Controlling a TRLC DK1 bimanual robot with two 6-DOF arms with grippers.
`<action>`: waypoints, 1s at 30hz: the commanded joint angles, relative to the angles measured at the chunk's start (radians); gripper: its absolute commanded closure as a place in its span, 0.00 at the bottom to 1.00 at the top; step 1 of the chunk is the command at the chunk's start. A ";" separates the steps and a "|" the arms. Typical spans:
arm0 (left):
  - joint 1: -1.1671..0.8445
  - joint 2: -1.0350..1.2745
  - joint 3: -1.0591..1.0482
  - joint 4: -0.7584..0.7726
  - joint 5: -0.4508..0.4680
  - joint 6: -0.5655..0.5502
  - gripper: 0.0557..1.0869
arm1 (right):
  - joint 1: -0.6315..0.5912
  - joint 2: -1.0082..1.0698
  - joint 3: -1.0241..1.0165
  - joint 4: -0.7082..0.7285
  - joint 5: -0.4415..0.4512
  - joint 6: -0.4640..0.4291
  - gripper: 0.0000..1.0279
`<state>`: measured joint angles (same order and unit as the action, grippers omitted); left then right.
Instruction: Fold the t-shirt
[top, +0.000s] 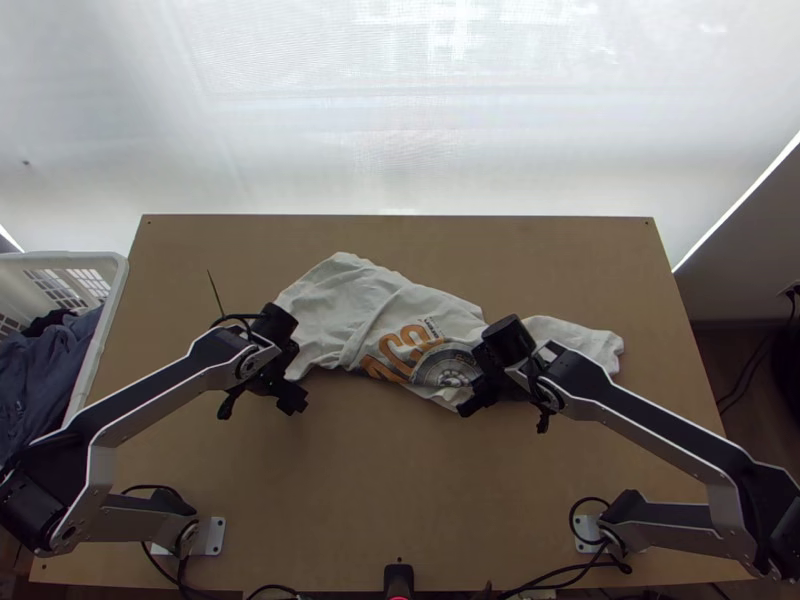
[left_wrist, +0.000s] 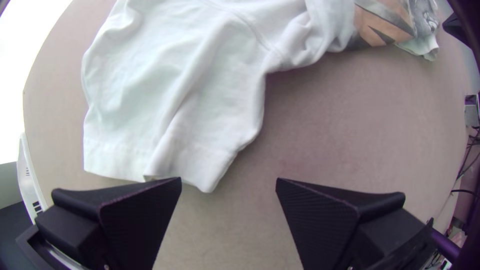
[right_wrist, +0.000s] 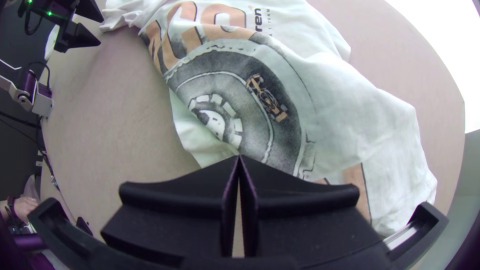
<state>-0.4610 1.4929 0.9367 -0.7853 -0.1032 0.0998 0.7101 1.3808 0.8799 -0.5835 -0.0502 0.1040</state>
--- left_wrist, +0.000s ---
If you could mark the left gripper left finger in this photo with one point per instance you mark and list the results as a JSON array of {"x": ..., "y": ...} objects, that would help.
[{"x": 127, "y": 225}]

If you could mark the white laundry basket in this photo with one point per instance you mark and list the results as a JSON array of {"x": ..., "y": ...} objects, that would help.
[{"x": 28, "y": 180}]

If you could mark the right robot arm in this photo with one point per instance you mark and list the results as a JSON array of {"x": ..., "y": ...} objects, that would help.
[{"x": 468, "y": 26}]

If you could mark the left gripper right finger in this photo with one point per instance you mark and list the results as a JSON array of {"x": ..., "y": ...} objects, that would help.
[{"x": 330, "y": 228}]

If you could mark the white t-shirt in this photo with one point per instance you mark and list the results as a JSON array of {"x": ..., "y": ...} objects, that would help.
[{"x": 168, "y": 93}]

